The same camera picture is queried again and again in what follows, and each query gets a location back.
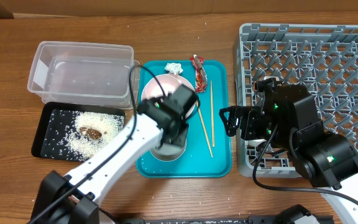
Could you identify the red snack wrapper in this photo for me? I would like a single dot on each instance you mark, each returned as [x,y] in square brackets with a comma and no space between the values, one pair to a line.
[201,79]

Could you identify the rice and food leftovers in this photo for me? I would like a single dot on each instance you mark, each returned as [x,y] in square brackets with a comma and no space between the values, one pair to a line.
[79,135]

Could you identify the teal plastic tray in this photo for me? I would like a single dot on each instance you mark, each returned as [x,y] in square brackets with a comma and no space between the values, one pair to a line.
[196,161]

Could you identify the black waste tray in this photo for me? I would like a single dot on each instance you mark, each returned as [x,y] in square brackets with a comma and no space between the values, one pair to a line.
[47,111]

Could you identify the clear plastic bin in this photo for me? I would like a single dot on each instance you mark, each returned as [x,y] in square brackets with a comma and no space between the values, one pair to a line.
[84,73]

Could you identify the right wooden chopstick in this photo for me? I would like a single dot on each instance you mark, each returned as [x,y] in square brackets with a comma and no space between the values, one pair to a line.
[212,113]

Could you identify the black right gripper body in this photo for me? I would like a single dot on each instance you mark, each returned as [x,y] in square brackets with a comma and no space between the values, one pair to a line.
[255,124]

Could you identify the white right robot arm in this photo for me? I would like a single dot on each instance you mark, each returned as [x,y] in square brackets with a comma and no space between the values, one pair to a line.
[288,119]

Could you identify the wooden chopstick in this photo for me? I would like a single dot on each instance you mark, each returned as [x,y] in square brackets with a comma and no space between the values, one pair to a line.
[204,129]
[212,113]

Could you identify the grey bowl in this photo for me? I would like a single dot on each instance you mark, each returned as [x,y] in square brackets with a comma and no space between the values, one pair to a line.
[168,152]

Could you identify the white napkin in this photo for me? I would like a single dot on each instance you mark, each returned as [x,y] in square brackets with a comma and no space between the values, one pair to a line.
[174,68]

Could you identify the pink large plate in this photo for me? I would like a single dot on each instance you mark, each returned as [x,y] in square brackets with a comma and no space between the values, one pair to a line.
[164,82]

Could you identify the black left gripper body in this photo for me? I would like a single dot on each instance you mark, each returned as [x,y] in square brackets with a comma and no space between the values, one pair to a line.
[178,137]

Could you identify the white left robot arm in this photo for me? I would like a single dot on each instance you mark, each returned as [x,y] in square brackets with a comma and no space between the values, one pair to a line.
[76,196]

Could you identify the left wooden chopstick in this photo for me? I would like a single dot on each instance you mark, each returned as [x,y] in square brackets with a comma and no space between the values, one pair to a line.
[204,129]

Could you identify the grey dishwasher rack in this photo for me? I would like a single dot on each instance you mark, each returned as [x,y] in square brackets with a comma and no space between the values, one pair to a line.
[324,58]

